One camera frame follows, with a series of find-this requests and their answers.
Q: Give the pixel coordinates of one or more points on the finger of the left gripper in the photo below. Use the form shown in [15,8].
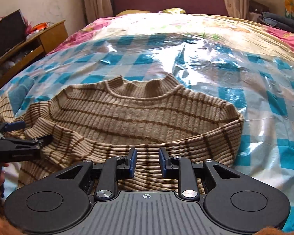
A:
[11,144]
[9,127]

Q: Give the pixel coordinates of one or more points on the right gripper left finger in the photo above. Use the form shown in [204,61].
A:
[111,171]

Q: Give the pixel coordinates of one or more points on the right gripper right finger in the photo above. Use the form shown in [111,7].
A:
[181,169]

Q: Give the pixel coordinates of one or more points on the beige brown striped knit sweater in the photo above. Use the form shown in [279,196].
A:
[105,119]

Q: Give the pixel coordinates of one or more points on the folded dark blue clothes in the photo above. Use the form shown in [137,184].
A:
[277,21]

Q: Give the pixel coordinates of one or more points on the wooden side cabinet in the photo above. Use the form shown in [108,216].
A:
[32,50]

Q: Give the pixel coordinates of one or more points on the black television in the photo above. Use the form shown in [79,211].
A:
[12,31]

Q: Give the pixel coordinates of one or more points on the orange item on cabinet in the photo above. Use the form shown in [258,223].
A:
[39,27]

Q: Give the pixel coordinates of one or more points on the blue checkered plastic sheet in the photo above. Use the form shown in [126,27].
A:
[261,88]

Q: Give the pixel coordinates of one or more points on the yellow pillow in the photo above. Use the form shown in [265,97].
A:
[170,11]

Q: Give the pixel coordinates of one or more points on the maroon padded headboard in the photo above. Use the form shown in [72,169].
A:
[211,7]

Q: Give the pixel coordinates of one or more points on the pink floral bed cover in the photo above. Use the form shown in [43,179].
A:
[244,35]

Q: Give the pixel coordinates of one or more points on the dark brown handbag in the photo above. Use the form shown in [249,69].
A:
[256,7]

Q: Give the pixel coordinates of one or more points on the yellow flower wall sticker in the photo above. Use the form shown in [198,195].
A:
[289,9]

